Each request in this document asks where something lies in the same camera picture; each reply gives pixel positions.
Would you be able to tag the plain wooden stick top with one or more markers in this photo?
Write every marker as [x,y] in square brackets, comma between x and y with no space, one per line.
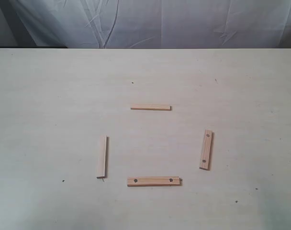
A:
[152,107]

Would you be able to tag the white backdrop cloth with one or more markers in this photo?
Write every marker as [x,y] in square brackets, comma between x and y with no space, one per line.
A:
[146,24]

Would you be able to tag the holed wooden stick bottom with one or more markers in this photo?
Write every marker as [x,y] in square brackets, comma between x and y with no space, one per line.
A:
[153,181]

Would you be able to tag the plain wooden stick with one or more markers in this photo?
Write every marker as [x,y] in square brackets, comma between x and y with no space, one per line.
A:
[152,107]
[102,157]

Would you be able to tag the holed wooden stick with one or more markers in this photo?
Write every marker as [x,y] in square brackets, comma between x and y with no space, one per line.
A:
[153,181]
[206,150]

